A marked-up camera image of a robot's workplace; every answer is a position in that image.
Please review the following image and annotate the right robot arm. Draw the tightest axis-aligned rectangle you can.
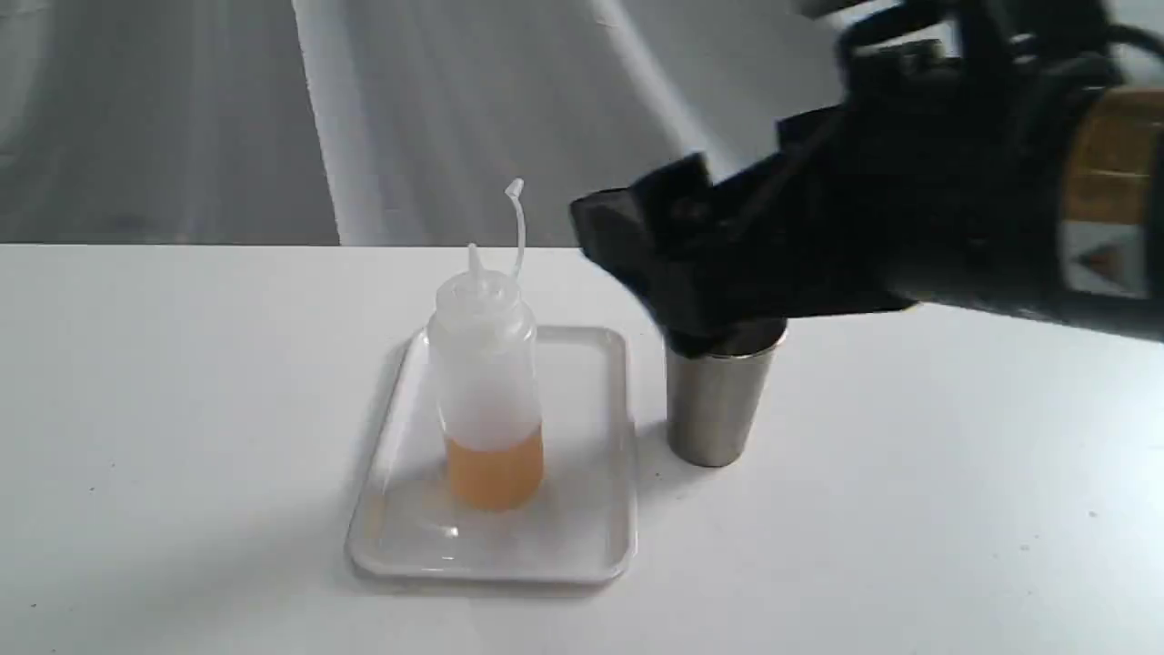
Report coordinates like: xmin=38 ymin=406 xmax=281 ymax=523
xmin=570 ymin=1 xmax=1163 ymax=358

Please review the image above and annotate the white rectangular plastic tray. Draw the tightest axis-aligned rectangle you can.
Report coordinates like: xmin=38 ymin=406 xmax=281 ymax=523
xmin=346 ymin=323 xmax=637 ymax=583

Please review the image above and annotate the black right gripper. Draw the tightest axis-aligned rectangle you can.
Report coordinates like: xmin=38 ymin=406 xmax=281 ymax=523
xmin=569 ymin=1 xmax=1119 ymax=358

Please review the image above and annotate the translucent squeeze bottle amber liquid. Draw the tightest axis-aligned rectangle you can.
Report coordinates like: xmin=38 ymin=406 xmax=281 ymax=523
xmin=426 ymin=177 xmax=545 ymax=511

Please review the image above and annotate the stainless steel cup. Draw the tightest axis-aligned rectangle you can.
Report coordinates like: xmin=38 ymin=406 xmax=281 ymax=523
xmin=666 ymin=319 xmax=788 ymax=468

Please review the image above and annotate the grey backdrop cloth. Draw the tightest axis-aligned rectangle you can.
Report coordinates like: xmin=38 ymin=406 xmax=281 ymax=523
xmin=1 ymin=1 xmax=885 ymax=247

